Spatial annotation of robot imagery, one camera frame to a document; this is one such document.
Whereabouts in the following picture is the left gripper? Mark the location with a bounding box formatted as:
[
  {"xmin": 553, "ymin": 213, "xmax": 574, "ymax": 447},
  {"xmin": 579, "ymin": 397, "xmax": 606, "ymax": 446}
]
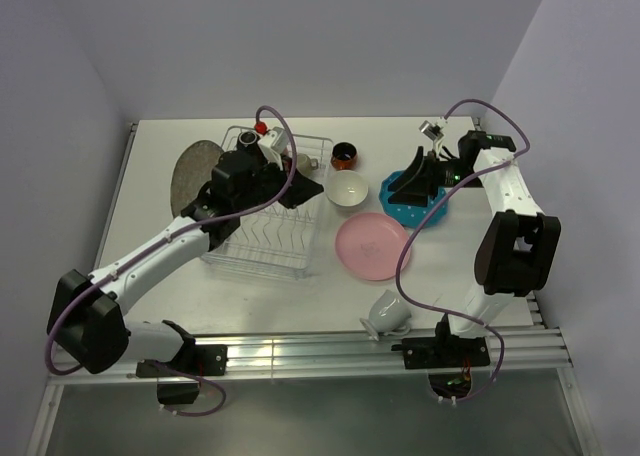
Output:
[{"xmin": 233, "ymin": 154, "xmax": 323, "ymax": 213}]

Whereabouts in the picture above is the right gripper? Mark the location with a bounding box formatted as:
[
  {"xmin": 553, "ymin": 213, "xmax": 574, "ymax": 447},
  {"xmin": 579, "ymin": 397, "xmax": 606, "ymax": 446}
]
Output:
[{"xmin": 388, "ymin": 146, "xmax": 484, "ymax": 207}]

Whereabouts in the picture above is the small olive green cup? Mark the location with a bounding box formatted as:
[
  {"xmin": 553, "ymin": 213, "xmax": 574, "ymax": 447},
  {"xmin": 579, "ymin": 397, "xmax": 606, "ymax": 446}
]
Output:
[{"xmin": 296, "ymin": 153, "xmax": 319, "ymax": 175}]

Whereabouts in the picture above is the blue polka dot plate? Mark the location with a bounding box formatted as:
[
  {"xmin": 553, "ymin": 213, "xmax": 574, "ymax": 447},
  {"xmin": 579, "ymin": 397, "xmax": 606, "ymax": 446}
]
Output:
[{"xmin": 378, "ymin": 170, "xmax": 447, "ymax": 229}]

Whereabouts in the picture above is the black mug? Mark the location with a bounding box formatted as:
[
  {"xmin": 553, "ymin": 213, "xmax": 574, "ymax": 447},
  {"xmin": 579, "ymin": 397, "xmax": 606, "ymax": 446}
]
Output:
[{"xmin": 236, "ymin": 131, "xmax": 261, "ymax": 155}]

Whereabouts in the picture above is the speckled grey plate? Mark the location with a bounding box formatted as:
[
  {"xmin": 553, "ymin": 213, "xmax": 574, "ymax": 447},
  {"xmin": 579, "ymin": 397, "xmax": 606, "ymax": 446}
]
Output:
[{"xmin": 170, "ymin": 140, "xmax": 223, "ymax": 217}]

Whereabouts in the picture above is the light blue footed cup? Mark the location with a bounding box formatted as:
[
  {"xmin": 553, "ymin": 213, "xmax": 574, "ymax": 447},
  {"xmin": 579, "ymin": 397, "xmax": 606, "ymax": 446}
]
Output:
[{"xmin": 359, "ymin": 290, "xmax": 412, "ymax": 341}]

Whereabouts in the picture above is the pink mug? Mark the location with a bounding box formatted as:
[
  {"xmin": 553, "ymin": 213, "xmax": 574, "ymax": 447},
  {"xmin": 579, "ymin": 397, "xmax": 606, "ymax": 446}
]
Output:
[{"xmin": 281, "ymin": 156, "xmax": 292, "ymax": 172}]

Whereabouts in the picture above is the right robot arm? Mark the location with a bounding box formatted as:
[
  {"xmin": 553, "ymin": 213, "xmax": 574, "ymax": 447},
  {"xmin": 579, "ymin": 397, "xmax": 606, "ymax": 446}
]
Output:
[{"xmin": 387, "ymin": 130, "xmax": 561, "ymax": 366}]

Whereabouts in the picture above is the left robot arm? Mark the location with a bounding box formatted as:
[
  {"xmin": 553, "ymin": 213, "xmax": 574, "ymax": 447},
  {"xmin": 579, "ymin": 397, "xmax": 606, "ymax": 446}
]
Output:
[{"xmin": 47, "ymin": 150, "xmax": 323, "ymax": 375}]

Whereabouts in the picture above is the white bowl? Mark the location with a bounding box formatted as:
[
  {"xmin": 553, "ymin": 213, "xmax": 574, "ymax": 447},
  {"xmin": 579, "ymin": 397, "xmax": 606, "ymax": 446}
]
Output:
[{"xmin": 325, "ymin": 170, "xmax": 369, "ymax": 211}]

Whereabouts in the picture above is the black and orange cup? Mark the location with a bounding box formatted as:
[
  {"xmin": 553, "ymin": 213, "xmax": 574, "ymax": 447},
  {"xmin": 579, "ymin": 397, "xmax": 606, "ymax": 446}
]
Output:
[{"xmin": 331, "ymin": 142, "xmax": 358, "ymax": 171}]

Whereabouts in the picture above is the pink plate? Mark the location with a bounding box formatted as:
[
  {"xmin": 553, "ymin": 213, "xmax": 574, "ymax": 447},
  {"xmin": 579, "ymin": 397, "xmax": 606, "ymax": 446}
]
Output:
[{"xmin": 334, "ymin": 212, "xmax": 409, "ymax": 281}]

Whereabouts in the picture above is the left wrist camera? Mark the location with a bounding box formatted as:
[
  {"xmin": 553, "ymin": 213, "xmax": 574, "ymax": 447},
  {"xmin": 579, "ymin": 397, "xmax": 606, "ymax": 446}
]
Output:
[{"xmin": 254, "ymin": 122, "xmax": 289, "ymax": 168}]

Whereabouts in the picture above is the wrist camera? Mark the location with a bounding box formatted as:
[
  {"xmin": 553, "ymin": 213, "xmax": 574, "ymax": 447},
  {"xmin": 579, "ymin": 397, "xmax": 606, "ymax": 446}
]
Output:
[
  {"xmin": 419, "ymin": 117, "xmax": 448, "ymax": 154},
  {"xmin": 254, "ymin": 122, "xmax": 289, "ymax": 168}
]

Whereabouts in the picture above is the white wire dish rack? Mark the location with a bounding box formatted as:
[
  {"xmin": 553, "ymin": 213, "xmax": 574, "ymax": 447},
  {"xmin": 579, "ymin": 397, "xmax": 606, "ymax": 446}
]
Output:
[{"xmin": 201, "ymin": 125, "xmax": 333, "ymax": 279}]

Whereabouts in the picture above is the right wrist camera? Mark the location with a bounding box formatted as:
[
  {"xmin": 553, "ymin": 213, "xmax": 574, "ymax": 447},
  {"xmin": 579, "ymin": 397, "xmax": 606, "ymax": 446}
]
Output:
[{"xmin": 419, "ymin": 117, "xmax": 448, "ymax": 154}]

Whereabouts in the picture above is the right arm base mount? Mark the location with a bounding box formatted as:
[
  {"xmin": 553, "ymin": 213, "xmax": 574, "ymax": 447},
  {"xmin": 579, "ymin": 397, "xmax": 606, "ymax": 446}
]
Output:
[{"xmin": 391, "ymin": 336, "xmax": 491, "ymax": 403}]

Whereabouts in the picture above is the aluminium mounting rail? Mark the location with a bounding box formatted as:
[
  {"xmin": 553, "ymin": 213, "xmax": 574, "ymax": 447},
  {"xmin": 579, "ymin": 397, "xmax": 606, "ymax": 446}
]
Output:
[{"xmin": 49, "ymin": 325, "xmax": 571, "ymax": 385}]

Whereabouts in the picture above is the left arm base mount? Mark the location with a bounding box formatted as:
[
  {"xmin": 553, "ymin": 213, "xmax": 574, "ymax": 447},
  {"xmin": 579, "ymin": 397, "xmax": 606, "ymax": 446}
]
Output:
[{"xmin": 135, "ymin": 344, "xmax": 228, "ymax": 406}]

